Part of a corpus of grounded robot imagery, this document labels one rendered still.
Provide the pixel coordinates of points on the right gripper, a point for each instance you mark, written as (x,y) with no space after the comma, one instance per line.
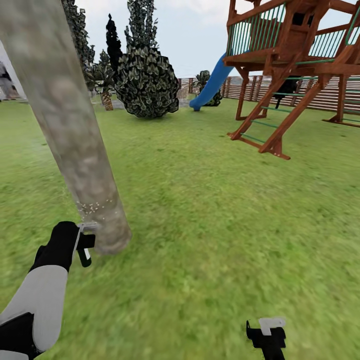
(262,341)

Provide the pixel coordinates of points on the garden chair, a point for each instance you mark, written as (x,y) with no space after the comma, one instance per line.
(182,93)

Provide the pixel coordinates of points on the pesticide atomizer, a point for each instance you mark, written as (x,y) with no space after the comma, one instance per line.
(85,257)

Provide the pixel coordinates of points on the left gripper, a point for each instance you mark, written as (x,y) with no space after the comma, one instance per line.
(89,241)

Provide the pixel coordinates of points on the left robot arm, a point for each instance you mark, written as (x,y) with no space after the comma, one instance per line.
(31,322)

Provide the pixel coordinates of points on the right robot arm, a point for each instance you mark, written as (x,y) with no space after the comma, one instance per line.
(270,337)

